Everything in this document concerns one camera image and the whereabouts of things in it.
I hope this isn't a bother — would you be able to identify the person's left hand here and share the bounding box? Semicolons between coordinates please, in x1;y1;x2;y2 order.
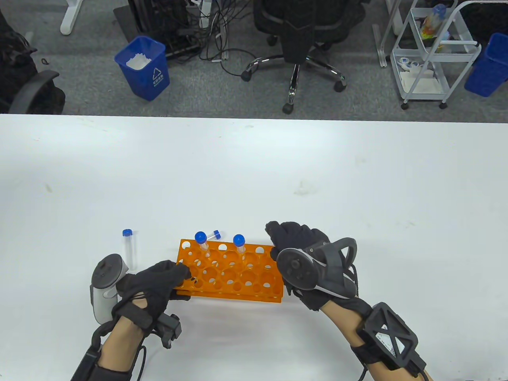
112;260;192;332

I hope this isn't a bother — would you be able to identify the person's right hand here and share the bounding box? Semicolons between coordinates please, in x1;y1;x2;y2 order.
265;221;373;323

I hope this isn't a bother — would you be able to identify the orange test tube rack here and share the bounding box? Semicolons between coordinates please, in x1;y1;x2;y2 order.
175;239;284;304

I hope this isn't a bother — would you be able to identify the person's left forearm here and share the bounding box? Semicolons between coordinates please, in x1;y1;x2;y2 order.
97;317;146;381

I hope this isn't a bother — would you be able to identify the grey tracking controller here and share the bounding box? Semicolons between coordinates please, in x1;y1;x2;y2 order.
276;237;358;300
90;254;129;325

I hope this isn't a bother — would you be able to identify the black box with white label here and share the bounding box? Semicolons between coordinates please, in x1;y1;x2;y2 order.
71;345;103;381

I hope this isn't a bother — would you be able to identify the black office chair chrome base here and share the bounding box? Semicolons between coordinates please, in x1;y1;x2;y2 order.
241;0;371;115

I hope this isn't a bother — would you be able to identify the white folded sheet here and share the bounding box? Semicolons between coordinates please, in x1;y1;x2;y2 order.
399;67;445;95

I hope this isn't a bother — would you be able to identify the blue bin with white symbol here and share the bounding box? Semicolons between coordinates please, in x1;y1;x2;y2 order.
114;36;171;102

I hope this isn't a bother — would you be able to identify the white desk leg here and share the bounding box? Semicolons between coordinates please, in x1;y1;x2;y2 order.
372;0;413;68
60;0;84;35

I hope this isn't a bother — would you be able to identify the white crumpled paper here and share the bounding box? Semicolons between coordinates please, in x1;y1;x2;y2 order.
125;52;152;71

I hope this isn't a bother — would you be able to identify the white rolling cart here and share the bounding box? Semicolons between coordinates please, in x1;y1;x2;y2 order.
390;0;483;110

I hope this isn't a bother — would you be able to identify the black chair with grey armrest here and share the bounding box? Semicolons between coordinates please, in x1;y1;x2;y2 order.
0;8;66;115

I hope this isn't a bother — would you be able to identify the white power strip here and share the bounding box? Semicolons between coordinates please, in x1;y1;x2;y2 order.
198;0;215;28

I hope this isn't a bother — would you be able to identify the black computer tower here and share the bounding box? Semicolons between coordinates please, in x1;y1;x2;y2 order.
127;0;201;60

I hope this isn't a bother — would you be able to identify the colourful plastic bottle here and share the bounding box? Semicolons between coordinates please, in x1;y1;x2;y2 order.
420;4;447;40

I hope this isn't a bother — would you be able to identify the plain blue bin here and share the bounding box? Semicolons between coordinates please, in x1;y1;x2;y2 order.
464;33;508;98

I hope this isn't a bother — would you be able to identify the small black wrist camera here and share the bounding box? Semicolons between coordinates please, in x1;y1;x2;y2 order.
154;314;182;350

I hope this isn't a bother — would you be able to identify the black lattice frame module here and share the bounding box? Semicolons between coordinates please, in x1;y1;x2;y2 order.
351;302;427;377

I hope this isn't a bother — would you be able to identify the tangle of black cables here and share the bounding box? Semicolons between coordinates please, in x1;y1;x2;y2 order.
187;0;256;78

